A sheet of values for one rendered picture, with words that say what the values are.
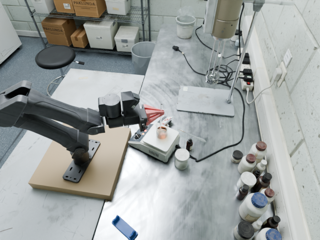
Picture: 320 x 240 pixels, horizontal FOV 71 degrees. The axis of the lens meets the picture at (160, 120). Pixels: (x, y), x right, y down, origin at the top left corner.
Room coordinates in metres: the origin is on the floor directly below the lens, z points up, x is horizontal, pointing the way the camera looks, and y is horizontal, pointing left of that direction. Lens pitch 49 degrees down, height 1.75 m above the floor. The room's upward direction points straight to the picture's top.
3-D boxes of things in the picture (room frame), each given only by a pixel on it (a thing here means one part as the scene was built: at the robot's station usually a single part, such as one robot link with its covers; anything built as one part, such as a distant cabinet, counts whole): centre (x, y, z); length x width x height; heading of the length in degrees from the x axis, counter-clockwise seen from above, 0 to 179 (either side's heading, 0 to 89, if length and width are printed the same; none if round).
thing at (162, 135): (0.58, -0.01, 1.02); 0.06 x 0.05 x 0.08; 155
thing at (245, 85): (1.16, -0.53, 0.92); 0.40 x 0.06 x 0.04; 171
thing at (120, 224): (0.23, 0.12, 0.92); 0.10 x 0.03 x 0.04; 52
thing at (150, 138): (0.58, 0.00, 0.98); 0.12 x 0.12 x 0.01; 60
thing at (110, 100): (0.52, 0.19, 1.20); 0.12 x 0.09 x 0.12; 102
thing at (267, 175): (0.38, -0.39, 0.95); 0.04 x 0.04 x 0.11
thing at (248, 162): (0.46, -0.36, 0.95); 0.06 x 0.06 x 0.10
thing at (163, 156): (0.59, 0.02, 0.94); 0.22 x 0.13 x 0.08; 60
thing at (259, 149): (0.52, -0.41, 0.95); 0.06 x 0.06 x 0.11
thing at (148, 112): (0.57, 0.03, 1.15); 0.09 x 0.07 x 0.07; 104
